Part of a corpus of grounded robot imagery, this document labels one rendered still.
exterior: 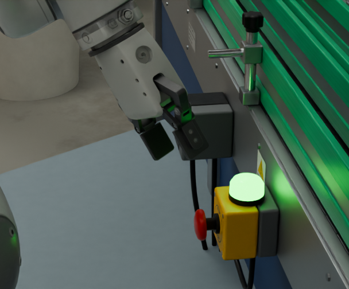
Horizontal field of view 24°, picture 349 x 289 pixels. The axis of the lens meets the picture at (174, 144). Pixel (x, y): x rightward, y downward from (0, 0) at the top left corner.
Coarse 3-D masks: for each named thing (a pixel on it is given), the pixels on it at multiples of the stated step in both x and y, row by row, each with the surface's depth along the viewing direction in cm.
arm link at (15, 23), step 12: (0, 0) 90; (12, 0) 91; (24, 0) 93; (36, 0) 94; (0, 12) 92; (12, 12) 92; (24, 12) 93; (36, 12) 94; (48, 12) 95; (0, 24) 94; (12, 24) 94; (24, 24) 94; (36, 24) 95; (48, 24) 97; (12, 36) 96; (24, 36) 97
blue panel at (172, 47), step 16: (176, 48) 199; (176, 64) 200; (192, 80) 177; (224, 160) 147; (224, 176) 148; (256, 256) 127; (272, 256) 117; (256, 272) 128; (272, 272) 117; (256, 288) 128; (272, 288) 118; (288, 288) 109
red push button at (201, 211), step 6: (198, 210) 105; (198, 216) 104; (204, 216) 104; (198, 222) 104; (204, 222) 104; (210, 222) 105; (198, 228) 104; (204, 228) 104; (210, 228) 105; (198, 234) 105; (204, 234) 104
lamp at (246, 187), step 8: (240, 176) 104; (248, 176) 104; (256, 176) 104; (232, 184) 103; (240, 184) 103; (248, 184) 102; (256, 184) 103; (232, 192) 103; (240, 192) 102; (248, 192) 102; (256, 192) 102; (264, 192) 105; (232, 200) 104; (240, 200) 103; (248, 200) 103; (256, 200) 103
